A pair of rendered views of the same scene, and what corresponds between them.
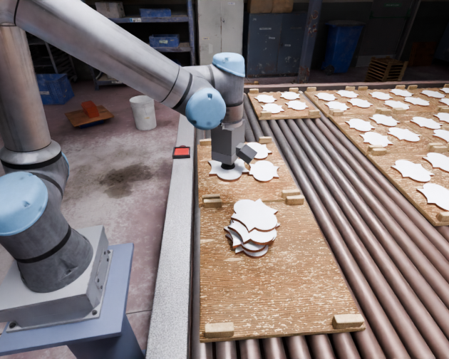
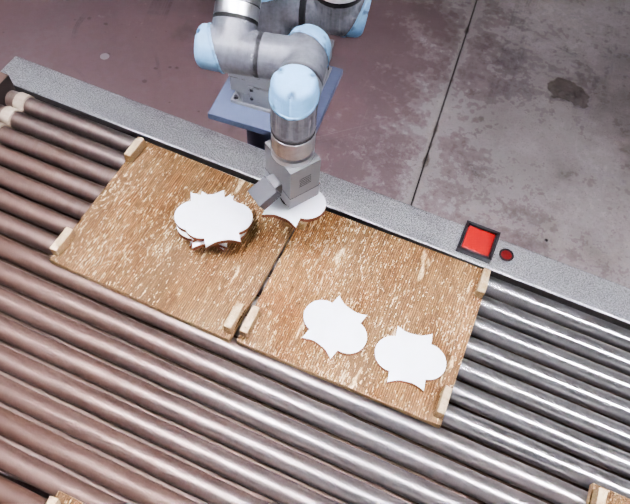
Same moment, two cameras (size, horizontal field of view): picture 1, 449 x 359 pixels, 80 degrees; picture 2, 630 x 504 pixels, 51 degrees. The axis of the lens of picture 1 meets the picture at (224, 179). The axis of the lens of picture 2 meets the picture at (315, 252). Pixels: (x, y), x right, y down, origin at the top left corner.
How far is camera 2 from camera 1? 135 cm
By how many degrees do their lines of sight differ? 70
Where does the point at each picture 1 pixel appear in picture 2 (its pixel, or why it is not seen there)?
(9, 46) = not seen: outside the picture
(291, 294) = (121, 223)
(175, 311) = (183, 139)
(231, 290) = (164, 178)
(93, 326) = (226, 97)
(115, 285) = (258, 118)
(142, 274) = not seen: hidden behind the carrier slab
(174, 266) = (233, 153)
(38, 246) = not seen: hidden behind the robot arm
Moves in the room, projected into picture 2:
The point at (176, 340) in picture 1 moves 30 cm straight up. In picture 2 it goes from (159, 132) to (135, 29)
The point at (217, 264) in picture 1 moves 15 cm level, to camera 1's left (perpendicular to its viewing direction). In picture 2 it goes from (201, 180) to (237, 135)
